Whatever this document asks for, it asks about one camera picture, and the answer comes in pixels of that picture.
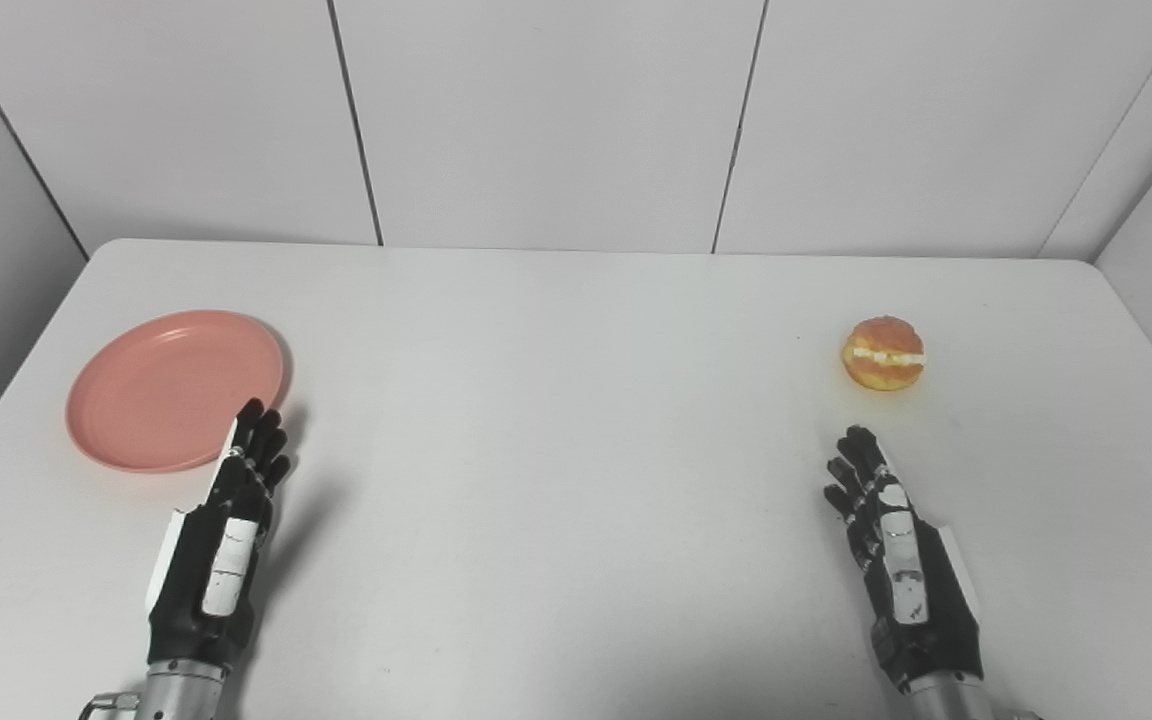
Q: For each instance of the pink round plate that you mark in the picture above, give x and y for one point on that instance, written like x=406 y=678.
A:
x=168 y=392

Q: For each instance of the cream puff pastry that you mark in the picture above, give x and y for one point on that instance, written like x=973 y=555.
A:
x=883 y=354

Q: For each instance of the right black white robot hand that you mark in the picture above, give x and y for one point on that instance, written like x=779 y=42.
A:
x=911 y=575

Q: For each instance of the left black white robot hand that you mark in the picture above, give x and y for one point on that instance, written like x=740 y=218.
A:
x=221 y=560

